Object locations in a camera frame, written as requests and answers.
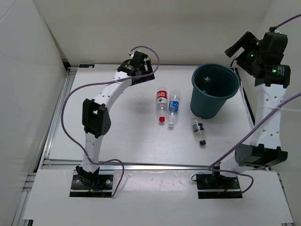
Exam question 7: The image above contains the blue label crushed bottle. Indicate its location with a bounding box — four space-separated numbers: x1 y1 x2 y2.
167 90 181 129

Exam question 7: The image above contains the dark green plastic bin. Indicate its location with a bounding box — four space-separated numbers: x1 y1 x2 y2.
190 63 240 119

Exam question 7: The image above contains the red label plastic bottle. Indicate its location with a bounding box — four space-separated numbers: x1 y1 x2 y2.
156 86 167 124

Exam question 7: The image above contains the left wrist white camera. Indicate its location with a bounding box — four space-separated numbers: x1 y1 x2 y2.
128 50 136 59

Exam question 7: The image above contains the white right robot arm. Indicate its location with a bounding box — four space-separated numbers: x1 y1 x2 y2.
210 31 291 188

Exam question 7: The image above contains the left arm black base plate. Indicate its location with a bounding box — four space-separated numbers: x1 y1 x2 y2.
69 171 114 198

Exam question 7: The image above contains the aluminium table frame rail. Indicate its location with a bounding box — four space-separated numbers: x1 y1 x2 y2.
11 59 75 226

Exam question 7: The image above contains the blue sticker label left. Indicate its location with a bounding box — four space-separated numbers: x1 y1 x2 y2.
79 64 95 68

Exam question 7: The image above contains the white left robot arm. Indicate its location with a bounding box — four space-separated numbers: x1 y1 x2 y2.
76 51 154 189

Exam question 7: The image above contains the dark label plastic bottle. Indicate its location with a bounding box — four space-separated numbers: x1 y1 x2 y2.
192 117 206 146

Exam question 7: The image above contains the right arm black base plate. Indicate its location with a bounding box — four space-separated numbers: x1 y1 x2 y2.
191 173 242 199

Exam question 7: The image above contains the blue label white cap bottle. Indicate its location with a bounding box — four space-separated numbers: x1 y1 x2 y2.
202 75 212 86

